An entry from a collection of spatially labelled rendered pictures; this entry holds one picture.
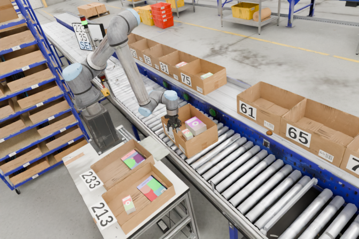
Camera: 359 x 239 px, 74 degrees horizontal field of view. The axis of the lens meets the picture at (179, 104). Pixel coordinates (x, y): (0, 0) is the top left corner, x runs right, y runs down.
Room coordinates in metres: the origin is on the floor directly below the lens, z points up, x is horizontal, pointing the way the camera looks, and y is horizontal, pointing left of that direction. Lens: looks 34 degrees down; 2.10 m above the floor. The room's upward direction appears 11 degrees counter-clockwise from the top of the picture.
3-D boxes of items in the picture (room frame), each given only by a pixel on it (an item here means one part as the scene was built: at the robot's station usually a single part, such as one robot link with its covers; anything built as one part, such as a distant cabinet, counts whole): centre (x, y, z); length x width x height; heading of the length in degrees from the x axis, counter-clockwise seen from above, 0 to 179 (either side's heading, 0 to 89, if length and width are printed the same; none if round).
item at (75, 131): (2.42, 1.49, 0.39); 0.40 x 0.30 x 0.10; 120
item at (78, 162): (1.28, 0.56, 0.74); 1.00 x 0.58 x 0.03; 32
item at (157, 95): (1.50, 0.15, 1.18); 0.12 x 0.12 x 0.09; 57
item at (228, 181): (1.08, -0.34, 0.72); 0.52 x 0.05 x 0.05; 120
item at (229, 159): (1.20, -0.27, 0.72); 0.52 x 0.05 x 0.05; 120
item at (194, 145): (1.50, -0.04, 0.83); 0.39 x 0.29 x 0.17; 25
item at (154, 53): (2.79, 0.11, 0.97); 0.39 x 0.29 x 0.17; 30
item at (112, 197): (0.99, 0.37, 0.80); 0.38 x 0.28 x 0.10; 123
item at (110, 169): (1.28, 0.50, 0.80); 0.38 x 0.28 x 0.10; 125
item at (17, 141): (2.35, 1.73, 0.98); 0.98 x 0.49 x 1.96; 120
